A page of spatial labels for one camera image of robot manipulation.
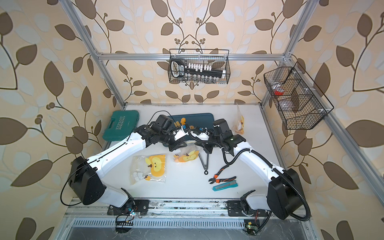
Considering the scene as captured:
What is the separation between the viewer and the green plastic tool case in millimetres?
994

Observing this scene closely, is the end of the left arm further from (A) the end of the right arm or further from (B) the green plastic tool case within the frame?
(B) the green plastic tool case

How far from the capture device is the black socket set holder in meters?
0.83

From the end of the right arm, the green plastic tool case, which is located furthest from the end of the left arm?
the green plastic tool case

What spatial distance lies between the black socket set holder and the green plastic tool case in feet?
1.58
